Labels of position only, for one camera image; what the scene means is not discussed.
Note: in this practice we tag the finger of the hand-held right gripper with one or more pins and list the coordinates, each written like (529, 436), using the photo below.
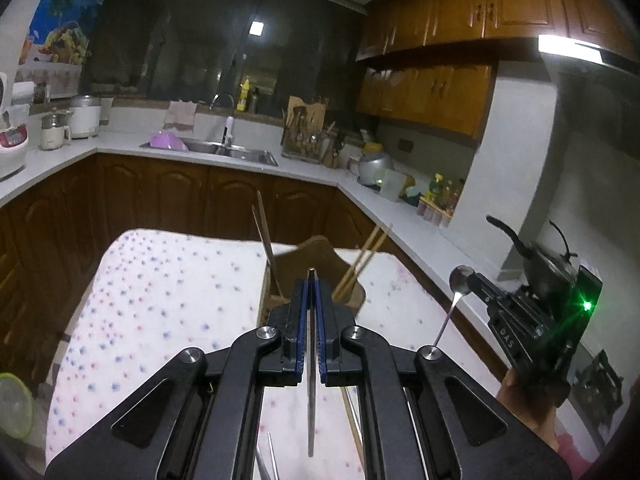
(500, 292)
(502, 330)

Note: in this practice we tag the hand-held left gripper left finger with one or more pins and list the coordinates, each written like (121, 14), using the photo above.
(299, 320)

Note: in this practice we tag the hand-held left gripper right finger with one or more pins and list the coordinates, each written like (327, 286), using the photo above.
(323, 320)

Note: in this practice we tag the metal spoon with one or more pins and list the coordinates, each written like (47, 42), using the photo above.
(461, 280)

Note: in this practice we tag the wooden utensil holder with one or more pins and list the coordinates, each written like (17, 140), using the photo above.
(315, 265)

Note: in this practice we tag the metal chopstick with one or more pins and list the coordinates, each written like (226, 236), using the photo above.
(261, 465)
(274, 455)
(313, 410)

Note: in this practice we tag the person's right hand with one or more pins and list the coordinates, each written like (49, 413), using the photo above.
(530, 415)

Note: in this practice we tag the black wok with lid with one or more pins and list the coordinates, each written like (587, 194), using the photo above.
(545, 260)

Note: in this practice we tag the gas stove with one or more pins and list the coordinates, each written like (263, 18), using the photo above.
(597, 385)

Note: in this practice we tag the cooking oil bottles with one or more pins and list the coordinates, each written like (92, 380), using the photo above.
(445, 191)

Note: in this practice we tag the white floral tablecloth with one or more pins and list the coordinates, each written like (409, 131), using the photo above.
(165, 300)

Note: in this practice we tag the white kitchen countertop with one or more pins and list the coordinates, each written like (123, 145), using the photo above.
(310, 172)

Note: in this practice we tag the clear plastic container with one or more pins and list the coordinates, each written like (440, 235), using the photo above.
(392, 185)

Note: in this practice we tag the silver metal pot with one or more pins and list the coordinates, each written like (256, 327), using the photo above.
(375, 165)

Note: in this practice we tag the steel kitchen sink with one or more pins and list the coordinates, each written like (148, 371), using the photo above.
(235, 152)

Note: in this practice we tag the wooden knife and utensil rack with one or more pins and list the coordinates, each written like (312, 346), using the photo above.
(305, 132)

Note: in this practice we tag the dark wooden lower cabinets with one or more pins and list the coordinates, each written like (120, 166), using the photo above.
(150, 195)

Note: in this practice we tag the kitchen faucet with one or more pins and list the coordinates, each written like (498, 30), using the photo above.
(228, 127)

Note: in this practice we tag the purple plastic basin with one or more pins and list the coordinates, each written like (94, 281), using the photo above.
(167, 141)

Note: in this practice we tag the dark small bottle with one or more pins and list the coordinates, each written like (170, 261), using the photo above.
(254, 101)

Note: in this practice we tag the yellow detergent bottle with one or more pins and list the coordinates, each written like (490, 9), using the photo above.
(243, 95)

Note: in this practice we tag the pink hanging cloth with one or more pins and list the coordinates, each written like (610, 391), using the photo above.
(180, 116)

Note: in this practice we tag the range hood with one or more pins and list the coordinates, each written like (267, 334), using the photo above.
(585, 50)

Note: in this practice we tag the wooden upper cabinets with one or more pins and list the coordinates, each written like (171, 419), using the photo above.
(475, 5)

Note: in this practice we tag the white cooking pot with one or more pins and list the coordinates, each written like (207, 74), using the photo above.
(85, 117)

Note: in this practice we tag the green rimmed lid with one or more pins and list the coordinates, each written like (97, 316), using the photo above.
(15, 405)

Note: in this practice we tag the dark kitchen window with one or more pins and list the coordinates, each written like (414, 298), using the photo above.
(200, 35)

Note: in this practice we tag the small glass kettle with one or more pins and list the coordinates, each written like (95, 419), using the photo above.
(54, 132)

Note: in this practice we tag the white rice cooker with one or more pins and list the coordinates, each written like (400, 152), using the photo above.
(10, 145)

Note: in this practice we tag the paper towel roll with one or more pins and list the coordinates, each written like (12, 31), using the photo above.
(22, 94)

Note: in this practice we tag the dark wall socket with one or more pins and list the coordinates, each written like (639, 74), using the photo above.
(405, 145)

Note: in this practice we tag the tropical fruit wall poster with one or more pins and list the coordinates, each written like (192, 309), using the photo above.
(62, 15)

